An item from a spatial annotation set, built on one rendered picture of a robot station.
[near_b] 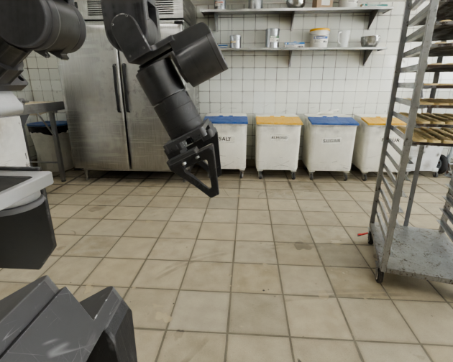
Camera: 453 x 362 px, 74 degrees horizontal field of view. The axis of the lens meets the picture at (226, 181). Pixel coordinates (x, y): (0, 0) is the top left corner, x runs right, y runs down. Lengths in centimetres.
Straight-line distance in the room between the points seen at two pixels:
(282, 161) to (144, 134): 168
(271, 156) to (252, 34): 160
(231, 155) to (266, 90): 108
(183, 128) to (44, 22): 22
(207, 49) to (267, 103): 384
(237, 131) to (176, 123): 320
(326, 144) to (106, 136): 258
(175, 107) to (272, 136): 323
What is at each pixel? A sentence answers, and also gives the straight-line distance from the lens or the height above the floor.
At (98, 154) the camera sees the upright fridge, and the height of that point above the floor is 36.
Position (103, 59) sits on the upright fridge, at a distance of 367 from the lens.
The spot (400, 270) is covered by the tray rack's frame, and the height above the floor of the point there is 15.
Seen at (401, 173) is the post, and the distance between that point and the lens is 177.
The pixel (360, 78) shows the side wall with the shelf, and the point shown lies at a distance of 449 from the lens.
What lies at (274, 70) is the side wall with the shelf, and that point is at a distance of 426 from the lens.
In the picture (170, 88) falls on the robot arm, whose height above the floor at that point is 114.
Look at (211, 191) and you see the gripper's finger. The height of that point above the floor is 100.
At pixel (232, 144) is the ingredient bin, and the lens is 366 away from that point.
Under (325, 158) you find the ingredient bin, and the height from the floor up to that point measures 29.
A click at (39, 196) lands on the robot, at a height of 101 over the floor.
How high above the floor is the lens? 115
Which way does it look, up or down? 18 degrees down
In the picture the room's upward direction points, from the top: straight up
